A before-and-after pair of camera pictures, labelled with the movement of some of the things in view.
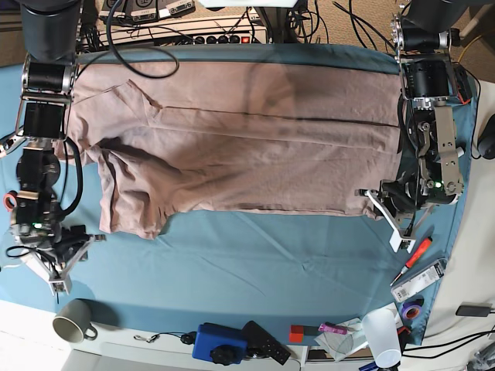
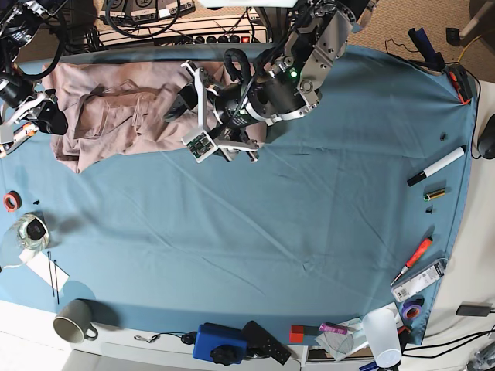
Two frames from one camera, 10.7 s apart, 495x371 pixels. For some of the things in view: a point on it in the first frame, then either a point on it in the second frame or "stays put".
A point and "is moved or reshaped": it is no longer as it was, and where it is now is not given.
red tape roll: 9,200 stays put
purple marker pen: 334,328 stays put
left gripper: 54,253 to 27,107
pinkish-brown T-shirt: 178,140 is moved or reshaped
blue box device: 210,335 stays put
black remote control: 261,342 stays put
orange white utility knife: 10,144 stays put
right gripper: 397,202 to 202,143
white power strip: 180,32 stays put
